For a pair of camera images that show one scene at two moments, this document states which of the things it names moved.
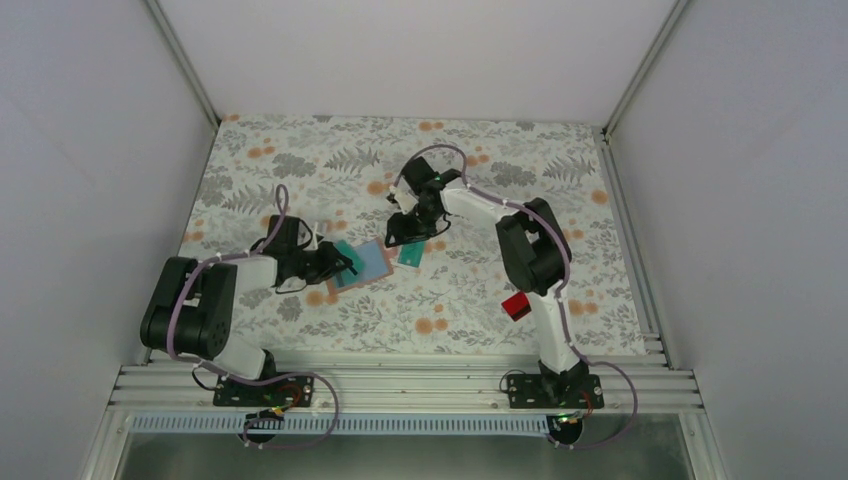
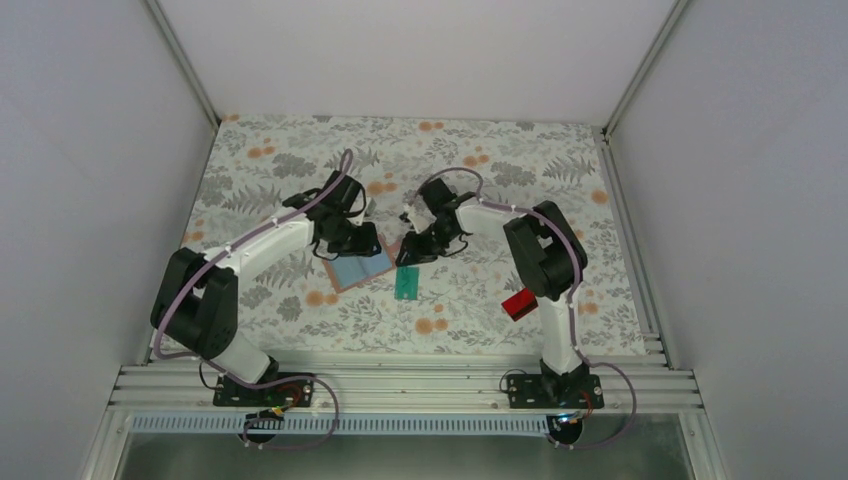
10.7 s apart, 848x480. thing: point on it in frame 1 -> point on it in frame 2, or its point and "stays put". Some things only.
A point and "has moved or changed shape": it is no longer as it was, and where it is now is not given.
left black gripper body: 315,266 -> 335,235
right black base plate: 536,391 stays put
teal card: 411,255 has moved or changed shape
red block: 517,306 stays put
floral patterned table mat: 444,295 stays put
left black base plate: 286,391 stays put
